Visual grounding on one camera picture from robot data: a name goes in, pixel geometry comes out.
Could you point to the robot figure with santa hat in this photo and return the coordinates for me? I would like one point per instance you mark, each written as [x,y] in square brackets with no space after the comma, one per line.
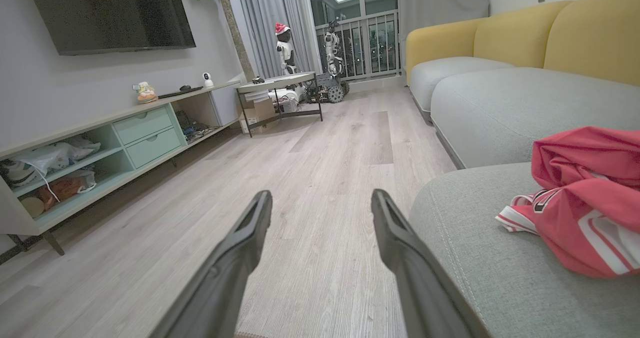
[285,50]

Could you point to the white humanoid robot figure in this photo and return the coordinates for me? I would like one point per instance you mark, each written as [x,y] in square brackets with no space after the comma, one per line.
[331,50]

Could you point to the grey striped window curtain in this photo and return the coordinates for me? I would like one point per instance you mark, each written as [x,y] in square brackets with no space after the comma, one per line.
[265,17]

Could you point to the beige green tv cabinet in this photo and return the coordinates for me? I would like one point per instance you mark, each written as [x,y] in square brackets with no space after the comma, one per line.
[105,178]

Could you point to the white balcony railing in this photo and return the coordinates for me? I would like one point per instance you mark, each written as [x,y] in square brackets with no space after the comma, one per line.
[370,42]

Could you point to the flat black remote bar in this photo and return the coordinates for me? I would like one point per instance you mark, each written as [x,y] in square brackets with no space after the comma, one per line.
[177,92]

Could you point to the white round security camera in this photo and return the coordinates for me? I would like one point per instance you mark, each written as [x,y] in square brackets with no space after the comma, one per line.
[207,80]

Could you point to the brown cardboard box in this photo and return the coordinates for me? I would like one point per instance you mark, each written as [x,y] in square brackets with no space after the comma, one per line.
[260,115]

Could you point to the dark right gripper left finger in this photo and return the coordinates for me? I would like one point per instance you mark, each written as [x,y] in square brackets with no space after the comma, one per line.
[225,273]

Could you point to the mint green cabinet drawer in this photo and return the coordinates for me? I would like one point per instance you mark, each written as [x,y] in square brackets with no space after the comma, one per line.
[154,147]
[142,124]

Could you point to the small colourful figurine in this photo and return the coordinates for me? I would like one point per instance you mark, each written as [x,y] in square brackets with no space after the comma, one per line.
[146,93]

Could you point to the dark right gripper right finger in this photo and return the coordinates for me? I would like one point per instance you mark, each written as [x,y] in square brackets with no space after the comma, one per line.
[420,278]

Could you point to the orange plastic bag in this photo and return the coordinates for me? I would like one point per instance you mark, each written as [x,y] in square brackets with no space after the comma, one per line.
[65,188]

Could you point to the red jersey white black trim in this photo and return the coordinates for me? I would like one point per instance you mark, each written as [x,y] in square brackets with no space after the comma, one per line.
[590,198]

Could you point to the potted tree plant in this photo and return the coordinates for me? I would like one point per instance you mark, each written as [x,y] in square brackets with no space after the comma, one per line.
[232,27]

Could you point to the yellow sofa back cushion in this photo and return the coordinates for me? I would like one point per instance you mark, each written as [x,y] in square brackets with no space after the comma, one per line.
[435,40]
[595,37]
[515,37]

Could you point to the black wheeled rover robot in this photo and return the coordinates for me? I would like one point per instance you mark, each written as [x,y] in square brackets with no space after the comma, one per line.
[330,88]

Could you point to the grey sofa seat cushion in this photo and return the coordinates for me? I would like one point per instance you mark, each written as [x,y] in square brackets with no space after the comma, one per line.
[450,75]
[500,283]
[500,112]

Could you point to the white plastic bag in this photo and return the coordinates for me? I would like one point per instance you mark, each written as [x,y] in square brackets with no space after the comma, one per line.
[45,157]

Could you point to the grey top coffee table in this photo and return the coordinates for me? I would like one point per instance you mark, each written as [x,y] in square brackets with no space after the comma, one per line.
[275,81]

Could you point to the pale grey window curtain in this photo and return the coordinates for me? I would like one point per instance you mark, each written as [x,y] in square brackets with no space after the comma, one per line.
[440,0]

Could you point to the black wall television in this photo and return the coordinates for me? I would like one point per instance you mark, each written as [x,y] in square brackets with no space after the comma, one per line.
[110,12]

